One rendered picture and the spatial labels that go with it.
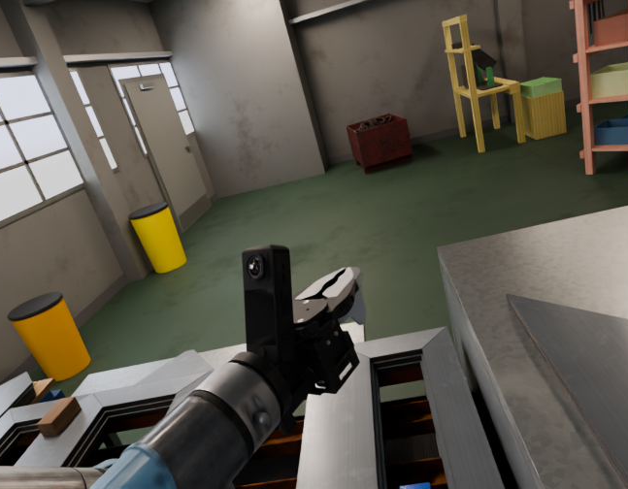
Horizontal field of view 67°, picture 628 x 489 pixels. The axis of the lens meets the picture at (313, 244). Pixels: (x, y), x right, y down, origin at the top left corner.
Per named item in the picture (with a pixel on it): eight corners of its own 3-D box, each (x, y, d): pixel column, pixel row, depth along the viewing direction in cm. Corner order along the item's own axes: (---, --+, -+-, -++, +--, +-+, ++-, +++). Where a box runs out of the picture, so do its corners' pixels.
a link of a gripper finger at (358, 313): (369, 302, 60) (332, 344, 53) (353, 260, 58) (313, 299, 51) (390, 301, 58) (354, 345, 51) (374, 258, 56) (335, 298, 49)
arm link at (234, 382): (176, 386, 42) (235, 393, 37) (212, 354, 45) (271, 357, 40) (212, 451, 44) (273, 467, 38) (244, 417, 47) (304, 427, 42)
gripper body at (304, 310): (313, 356, 56) (247, 429, 47) (284, 294, 54) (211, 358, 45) (365, 358, 51) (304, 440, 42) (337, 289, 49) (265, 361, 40)
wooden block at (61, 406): (67, 409, 158) (60, 398, 156) (82, 407, 156) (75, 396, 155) (43, 437, 147) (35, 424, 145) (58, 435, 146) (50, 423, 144)
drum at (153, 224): (162, 261, 577) (140, 207, 552) (195, 254, 566) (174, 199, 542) (146, 277, 536) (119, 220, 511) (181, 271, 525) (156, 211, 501)
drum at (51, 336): (64, 357, 400) (30, 296, 379) (104, 351, 391) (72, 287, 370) (33, 387, 365) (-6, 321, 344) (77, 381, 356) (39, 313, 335)
